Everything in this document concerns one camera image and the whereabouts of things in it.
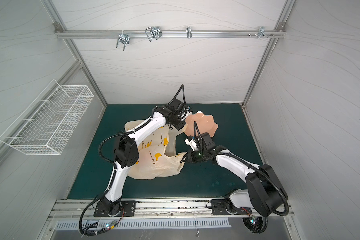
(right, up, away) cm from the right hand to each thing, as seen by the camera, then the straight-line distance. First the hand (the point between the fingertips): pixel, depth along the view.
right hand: (184, 156), depth 82 cm
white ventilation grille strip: (-50, -29, -13) cm, 59 cm away
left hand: (0, +19, +12) cm, 23 cm away
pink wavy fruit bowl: (+15, +18, +22) cm, 32 cm away
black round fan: (+34, -31, -10) cm, 47 cm away
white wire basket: (-64, +18, -13) cm, 68 cm away
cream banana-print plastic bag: (-16, -2, -7) cm, 17 cm away
